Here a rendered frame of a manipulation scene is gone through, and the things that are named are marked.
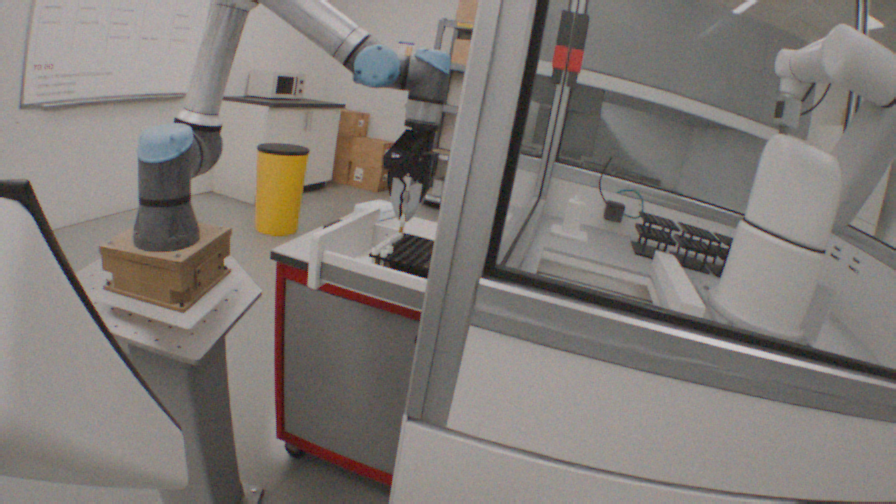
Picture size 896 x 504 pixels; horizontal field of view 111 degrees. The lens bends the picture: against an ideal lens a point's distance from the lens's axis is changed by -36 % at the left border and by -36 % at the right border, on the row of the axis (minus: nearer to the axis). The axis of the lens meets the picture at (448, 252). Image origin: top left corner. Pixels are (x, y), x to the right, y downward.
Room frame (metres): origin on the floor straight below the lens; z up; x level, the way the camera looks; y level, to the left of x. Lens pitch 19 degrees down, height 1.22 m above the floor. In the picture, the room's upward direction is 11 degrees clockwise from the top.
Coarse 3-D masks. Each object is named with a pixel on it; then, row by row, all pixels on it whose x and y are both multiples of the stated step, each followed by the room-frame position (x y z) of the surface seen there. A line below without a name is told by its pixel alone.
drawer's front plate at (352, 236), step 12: (360, 216) 0.98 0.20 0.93; (372, 216) 1.04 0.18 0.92; (336, 228) 0.87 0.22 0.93; (348, 228) 0.92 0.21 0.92; (360, 228) 0.98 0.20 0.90; (372, 228) 1.05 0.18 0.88; (312, 240) 0.81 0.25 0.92; (324, 240) 0.83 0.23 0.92; (336, 240) 0.88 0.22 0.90; (348, 240) 0.93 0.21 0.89; (360, 240) 0.99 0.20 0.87; (312, 252) 0.81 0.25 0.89; (336, 252) 0.88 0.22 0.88; (348, 252) 0.94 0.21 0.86; (360, 252) 1.00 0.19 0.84; (312, 264) 0.81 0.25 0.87; (312, 276) 0.81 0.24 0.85; (312, 288) 0.81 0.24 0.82
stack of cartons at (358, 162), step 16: (352, 112) 5.32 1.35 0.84; (352, 128) 5.28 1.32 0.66; (336, 144) 5.35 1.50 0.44; (352, 144) 5.28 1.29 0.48; (368, 144) 5.23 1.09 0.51; (384, 144) 5.19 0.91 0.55; (336, 160) 5.33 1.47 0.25; (352, 160) 5.28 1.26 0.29; (368, 160) 5.22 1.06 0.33; (336, 176) 5.32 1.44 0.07; (352, 176) 5.27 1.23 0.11; (368, 176) 5.21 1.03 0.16; (384, 176) 5.25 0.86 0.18
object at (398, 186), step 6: (396, 180) 0.97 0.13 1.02; (402, 180) 0.98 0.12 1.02; (396, 186) 0.97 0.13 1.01; (402, 186) 0.97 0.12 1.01; (396, 192) 0.97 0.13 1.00; (402, 192) 0.97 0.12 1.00; (396, 198) 0.97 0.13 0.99; (402, 198) 0.98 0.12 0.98; (396, 204) 0.97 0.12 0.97; (396, 210) 0.97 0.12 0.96; (396, 216) 0.98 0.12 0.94
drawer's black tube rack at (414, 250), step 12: (408, 240) 0.96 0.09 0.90; (420, 240) 0.98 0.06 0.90; (432, 240) 1.00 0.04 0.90; (396, 252) 0.88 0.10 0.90; (408, 252) 0.89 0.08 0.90; (420, 252) 0.91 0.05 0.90; (396, 264) 0.83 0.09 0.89; (408, 264) 0.84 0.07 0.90; (420, 264) 0.85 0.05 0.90; (420, 276) 0.86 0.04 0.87
